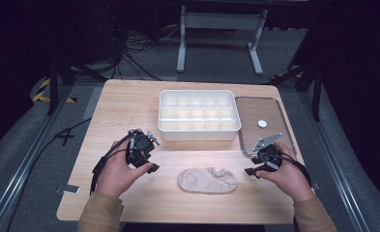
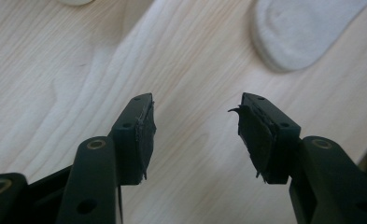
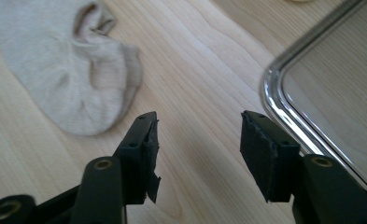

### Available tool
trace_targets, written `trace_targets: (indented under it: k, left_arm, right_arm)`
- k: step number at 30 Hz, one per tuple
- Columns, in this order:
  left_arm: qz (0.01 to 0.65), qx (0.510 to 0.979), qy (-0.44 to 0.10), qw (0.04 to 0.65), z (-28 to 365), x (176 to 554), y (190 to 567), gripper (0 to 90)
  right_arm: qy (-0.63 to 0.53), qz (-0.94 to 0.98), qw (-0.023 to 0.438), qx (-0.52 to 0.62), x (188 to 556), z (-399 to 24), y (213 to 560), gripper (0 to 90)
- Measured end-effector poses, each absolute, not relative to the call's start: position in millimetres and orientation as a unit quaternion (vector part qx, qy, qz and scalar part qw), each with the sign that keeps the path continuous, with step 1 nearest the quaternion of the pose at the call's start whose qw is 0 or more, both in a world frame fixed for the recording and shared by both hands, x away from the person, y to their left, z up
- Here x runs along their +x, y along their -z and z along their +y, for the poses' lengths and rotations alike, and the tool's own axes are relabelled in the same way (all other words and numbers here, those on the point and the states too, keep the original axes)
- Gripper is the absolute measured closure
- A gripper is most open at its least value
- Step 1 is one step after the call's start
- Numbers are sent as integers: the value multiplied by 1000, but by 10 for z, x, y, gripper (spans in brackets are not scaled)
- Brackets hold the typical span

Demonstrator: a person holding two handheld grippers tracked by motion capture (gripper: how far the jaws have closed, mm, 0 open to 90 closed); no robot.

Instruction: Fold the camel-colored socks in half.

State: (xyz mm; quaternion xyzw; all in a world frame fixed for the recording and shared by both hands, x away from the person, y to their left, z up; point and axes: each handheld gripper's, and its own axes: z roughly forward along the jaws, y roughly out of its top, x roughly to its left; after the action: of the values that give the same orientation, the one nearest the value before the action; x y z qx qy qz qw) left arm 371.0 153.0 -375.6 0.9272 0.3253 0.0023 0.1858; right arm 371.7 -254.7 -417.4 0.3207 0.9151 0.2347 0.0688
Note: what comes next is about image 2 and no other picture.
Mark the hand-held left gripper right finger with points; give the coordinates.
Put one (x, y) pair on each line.
(270, 146)

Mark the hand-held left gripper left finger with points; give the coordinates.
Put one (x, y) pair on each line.
(131, 146)

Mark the white sock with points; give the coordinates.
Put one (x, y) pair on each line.
(75, 2)
(299, 31)

